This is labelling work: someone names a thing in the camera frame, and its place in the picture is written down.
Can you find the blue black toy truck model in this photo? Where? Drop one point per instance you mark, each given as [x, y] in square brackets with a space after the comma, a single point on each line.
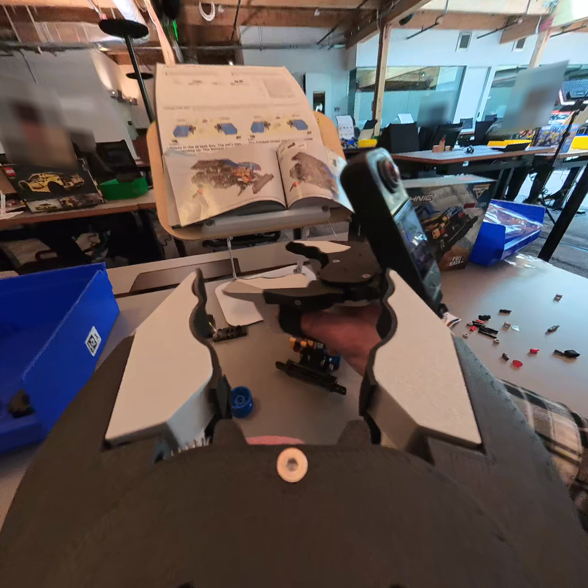
[312, 363]

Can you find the black toy set box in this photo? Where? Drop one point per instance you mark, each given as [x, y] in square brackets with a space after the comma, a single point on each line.
[459, 216]

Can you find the black toy box yellow car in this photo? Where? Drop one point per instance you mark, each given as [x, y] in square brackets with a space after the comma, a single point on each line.
[50, 181]

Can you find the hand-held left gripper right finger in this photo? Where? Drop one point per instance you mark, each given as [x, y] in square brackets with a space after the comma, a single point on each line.
[413, 367]

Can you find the black brick piece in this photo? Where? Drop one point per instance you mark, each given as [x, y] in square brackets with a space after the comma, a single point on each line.
[19, 404]

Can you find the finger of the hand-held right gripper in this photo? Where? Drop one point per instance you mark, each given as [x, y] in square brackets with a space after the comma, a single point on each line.
[285, 288]
[337, 250]

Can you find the person's right forearm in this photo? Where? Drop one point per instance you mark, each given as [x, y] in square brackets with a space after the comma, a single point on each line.
[560, 427]

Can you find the blue toy wheel rim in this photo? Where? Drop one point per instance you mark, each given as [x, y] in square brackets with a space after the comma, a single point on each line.
[241, 402]

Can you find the blue plastic storage bin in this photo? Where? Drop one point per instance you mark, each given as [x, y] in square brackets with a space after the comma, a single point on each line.
[50, 321]
[487, 243]

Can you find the green plastic bin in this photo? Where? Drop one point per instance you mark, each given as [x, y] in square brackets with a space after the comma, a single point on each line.
[124, 189]

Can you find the toy building instruction booklet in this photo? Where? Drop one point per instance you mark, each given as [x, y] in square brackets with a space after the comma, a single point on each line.
[229, 183]

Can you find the black office chair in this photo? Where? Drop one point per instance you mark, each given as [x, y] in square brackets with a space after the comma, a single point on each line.
[445, 135]
[399, 138]

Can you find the black tripod stand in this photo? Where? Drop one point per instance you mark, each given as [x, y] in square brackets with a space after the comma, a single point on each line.
[567, 211]

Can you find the wooden side table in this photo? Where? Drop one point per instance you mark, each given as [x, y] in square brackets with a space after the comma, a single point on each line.
[92, 211]

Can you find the colourful toy box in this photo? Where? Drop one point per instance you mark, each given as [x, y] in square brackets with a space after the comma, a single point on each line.
[549, 135]

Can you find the person's right hand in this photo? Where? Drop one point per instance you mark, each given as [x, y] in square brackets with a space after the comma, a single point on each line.
[349, 330]

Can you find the yellow plastic bin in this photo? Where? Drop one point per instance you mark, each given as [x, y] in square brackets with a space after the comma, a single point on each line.
[507, 145]

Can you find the grey desk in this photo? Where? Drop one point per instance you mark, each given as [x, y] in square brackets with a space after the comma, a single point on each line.
[528, 285]

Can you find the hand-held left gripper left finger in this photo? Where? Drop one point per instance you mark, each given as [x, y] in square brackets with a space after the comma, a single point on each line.
[160, 367]

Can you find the black round floor lamp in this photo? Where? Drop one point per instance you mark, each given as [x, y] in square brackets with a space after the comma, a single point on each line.
[124, 27]

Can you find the scattered small brick parts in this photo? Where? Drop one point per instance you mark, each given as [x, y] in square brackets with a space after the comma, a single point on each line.
[517, 363]

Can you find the long wooden office desk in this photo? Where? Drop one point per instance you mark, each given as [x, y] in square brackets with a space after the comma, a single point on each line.
[450, 156]

